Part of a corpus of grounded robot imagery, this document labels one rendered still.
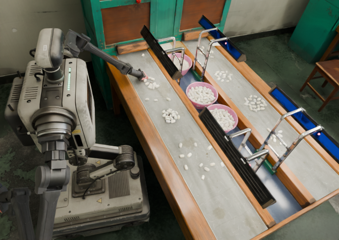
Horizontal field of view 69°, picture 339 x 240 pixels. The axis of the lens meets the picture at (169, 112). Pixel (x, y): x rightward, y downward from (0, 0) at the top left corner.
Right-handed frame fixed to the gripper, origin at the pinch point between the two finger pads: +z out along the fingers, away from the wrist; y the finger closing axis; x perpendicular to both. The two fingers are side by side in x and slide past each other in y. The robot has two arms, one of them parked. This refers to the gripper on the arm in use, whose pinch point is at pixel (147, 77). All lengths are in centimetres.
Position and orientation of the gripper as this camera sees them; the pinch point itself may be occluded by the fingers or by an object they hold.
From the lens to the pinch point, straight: 216.3
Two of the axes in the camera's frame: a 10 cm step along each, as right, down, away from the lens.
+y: -4.4, -7.0, 5.6
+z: 6.6, 1.7, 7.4
